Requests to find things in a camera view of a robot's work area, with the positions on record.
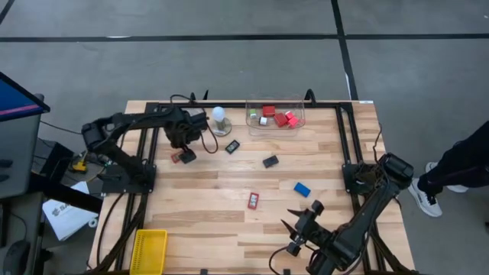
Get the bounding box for person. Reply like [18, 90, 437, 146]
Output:
[407, 121, 489, 218]

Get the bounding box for black metal table frame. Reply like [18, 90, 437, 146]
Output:
[87, 99, 419, 275]

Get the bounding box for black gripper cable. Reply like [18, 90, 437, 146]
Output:
[268, 244, 306, 275]
[198, 116, 220, 155]

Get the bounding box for yellow tool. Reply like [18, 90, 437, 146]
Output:
[70, 158, 89, 173]

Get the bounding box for blue rectangular box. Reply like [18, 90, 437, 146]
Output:
[293, 182, 312, 199]

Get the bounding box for white printed paper sheets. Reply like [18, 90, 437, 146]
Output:
[41, 181, 99, 241]

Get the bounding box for black rectangular box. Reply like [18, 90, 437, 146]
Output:
[262, 154, 280, 169]

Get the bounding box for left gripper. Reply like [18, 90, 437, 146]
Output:
[164, 109, 209, 166]

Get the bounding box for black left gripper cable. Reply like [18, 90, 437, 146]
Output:
[198, 116, 220, 155]

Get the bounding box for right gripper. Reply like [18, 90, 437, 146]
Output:
[280, 199, 334, 250]

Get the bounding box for clear plastic bin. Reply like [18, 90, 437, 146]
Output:
[244, 99, 306, 138]

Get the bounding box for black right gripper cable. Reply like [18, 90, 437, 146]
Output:
[268, 244, 306, 275]

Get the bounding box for computer monitor blue screen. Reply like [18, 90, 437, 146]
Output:
[0, 71, 51, 199]

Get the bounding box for black framed digital display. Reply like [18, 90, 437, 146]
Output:
[224, 139, 241, 155]

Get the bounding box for yellow plastic basket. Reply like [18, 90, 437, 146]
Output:
[129, 228, 168, 275]

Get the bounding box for black computer mouse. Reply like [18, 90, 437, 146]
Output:
[2, 239, 31, 275]

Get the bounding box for white bulb on wooden base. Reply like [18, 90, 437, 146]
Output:
[209, 105, 233, 138]

